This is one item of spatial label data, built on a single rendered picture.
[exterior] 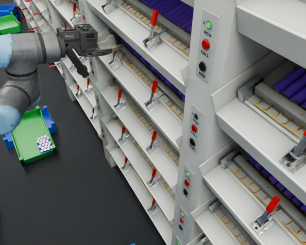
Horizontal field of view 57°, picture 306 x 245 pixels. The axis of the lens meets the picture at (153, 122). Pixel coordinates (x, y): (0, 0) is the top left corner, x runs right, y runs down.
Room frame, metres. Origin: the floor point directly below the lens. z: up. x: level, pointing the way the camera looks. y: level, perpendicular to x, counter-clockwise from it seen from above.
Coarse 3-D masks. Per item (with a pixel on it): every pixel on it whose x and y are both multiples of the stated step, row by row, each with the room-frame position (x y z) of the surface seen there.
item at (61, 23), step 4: (60, 20) 1.64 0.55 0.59; (64, 20) 1.65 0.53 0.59; (52, 24) 1.61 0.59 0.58; (56, 24) 1.62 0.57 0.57; (60, 24) 1.64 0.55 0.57; (64, 24) 1.63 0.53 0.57; (68, 24) 1.60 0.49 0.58; (64, 28) 1.61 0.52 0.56; (68, 28) 1.60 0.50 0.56; (56, 32) 1.61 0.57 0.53; (80, 56) 1.27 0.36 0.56; (80, 60) 1.24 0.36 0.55; (84, 60) 1.25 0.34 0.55; (84, 64) 1.23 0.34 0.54; (88, 64) 1.22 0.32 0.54; (88, 68) 1.19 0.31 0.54; (88, 72) 1.09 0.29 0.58; (88, 76) 1.16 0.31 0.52
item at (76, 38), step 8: (80, 24) 0.87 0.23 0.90; (88, 24) 0.87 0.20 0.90; (64, 32) 0.79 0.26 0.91; (72, 32) 0.81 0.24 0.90; (80, 32) 0.81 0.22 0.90; (88, 32) 0.81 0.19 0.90; (96, 32) 0.82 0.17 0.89; (64, 40) 0.79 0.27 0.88; (72, 40) 0.81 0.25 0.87; (80, 40) 0.81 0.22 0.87; (88, 40) 0.82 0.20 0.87; (96, 40) 0.83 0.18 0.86; (64, 48) 0.77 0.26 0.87; (72, 48) 0.80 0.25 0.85; (80, 48) 0.81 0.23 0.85; (88, 48) 0.82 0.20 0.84; (64, 56) 0.78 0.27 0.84; (88, 56) 0.81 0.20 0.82
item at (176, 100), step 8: (120, 48) 0.94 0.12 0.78; (128, 56) 0.88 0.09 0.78; (136, 64) 0.83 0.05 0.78; (136, 72) 0.81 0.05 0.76; (144, 72) 0.78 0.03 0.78; (152, 72) 0.77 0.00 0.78; (152, 80) 0.74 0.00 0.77; (160, 80) 0.72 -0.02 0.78; (160, 88) 0.70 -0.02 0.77; (168, 88) 0.68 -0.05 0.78; (168, 96) 0.66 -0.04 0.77; (176, 96) 0.64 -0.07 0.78; (176, 104) 0.62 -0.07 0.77; (184, 104) 0.61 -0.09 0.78
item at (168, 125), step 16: (112, 32) 1.05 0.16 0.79; (96, 48) 1.02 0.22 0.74; (128, 64) 0.87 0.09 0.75; (128, 80) 0.79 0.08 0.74; (144, 80) 0.77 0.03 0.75; (144, 96) 0.70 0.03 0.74; (144, 112) 0.68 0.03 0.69; (160, 112) 0.63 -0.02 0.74; (176, 112) 0.61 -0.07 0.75; (160, 128) 0.58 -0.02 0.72; (176, 128) 0.56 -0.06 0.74; (176, 144) 0.51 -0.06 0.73
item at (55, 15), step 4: (48, 0) 1.62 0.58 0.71; (48, 4) 1.63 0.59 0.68; (52, 8) 1.63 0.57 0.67; (48, 12) 1.69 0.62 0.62; (52, 12) 1.62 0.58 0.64; (56, 12) 1.63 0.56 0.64; (52, 16) 1.62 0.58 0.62; (56, 16) 1.63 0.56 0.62; (60, 16) 1.64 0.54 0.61; (52, 20) 1.62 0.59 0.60; (56, 20) 1.63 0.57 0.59; (52, 28) 1.68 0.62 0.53; (64, 64) 1.62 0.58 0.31; (64, 68) 1.62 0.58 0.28; (68, 72) 1.63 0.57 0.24; (64, 76) 1.68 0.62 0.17; (68, 76) 1.63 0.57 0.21; (68, 88) 1.64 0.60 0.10; (68, 92) 1.67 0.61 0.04; (72, 92) 1.63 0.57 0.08; (72, 96) 1.62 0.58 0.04; (72, 100) 1.62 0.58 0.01
